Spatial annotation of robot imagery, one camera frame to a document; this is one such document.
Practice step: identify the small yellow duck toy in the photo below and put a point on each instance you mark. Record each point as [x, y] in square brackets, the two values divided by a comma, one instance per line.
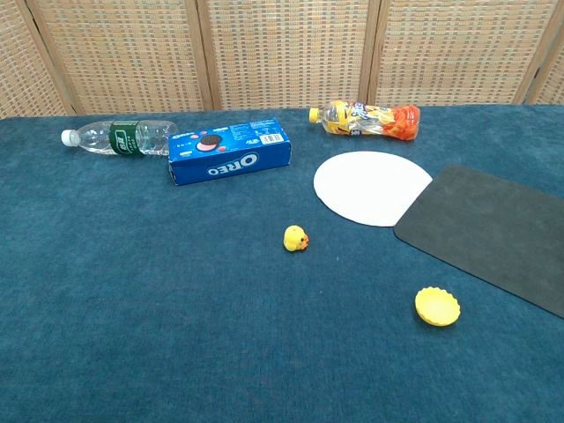
[292, 238]

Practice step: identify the woven wooden folding screen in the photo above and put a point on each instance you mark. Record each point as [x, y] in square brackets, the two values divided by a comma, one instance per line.
[282, 53]

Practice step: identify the blue carpet table mat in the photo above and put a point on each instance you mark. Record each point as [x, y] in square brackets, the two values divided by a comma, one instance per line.
[176, 286]

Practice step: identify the small yellow ball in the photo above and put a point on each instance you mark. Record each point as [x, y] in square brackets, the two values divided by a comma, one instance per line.
[436, 305]

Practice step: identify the white round paper disc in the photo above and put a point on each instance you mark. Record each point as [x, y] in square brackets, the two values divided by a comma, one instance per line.
[368, 187]

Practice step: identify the clear green-label water bottle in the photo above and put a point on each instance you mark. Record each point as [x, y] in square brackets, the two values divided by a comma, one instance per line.
[119, 138]

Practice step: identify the blue Oreo cookie box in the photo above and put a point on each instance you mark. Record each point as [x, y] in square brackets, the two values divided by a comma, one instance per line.
[229, 155]

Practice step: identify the black rectangular mouse pad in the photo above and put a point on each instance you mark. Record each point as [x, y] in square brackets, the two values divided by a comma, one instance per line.
[489, 224]

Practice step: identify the orange juice drink bottle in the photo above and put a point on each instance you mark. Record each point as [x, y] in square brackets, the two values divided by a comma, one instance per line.
[365, 119]

